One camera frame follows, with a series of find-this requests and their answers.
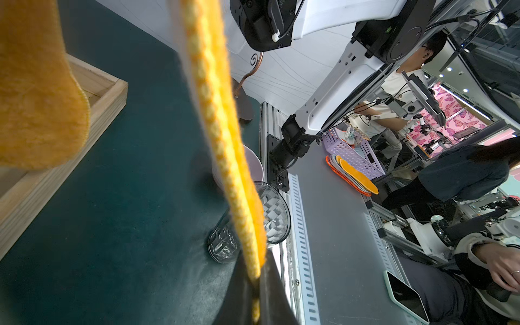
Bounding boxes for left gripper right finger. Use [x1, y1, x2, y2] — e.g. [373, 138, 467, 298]
[259, 259, 299, 325]

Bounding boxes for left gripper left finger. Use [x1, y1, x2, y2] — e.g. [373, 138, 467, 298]
[213, 252, 256, 325]

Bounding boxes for wooden clothes rack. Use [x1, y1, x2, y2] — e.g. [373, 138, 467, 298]
[1, 54, 129, 258]

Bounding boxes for yellow insole front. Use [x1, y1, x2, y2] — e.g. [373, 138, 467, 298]
[168, 1, 267, 324]

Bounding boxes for yellow insole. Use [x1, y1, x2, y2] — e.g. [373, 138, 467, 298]
[1, 1, 90, 169]
[168, 1, 267, 324]

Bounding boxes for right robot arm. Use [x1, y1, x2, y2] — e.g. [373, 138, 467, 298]
[229, 1, 436, 191]

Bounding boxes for stack of insoles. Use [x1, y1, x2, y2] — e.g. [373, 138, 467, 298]
[325, 154, 379, 197]

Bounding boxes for seated person hand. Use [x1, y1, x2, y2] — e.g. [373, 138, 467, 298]
[472, 243, 519, 293]

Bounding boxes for white vented strip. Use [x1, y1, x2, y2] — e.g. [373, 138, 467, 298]
[288, 173, 321, 324]

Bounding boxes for smartphone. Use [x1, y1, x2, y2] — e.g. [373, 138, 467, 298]
[383, 270, 430, 324]

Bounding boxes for purple bowl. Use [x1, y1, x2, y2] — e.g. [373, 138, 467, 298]
[212, 145, 264, 190]

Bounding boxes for purple plastic basket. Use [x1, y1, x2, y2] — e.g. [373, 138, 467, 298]
[322, 128, 386, 180]

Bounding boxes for metal glass holder stand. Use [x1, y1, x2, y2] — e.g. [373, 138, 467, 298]
[232, 52, 264, 123]

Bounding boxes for standing person white shirt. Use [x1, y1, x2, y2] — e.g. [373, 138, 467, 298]
[349, 31, 448, 159]

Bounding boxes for person in dark top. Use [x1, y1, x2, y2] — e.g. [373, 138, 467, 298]
[381, 138, 519, 210]

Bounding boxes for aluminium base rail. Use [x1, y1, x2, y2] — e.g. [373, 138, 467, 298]
[260, 102, 295, 311]

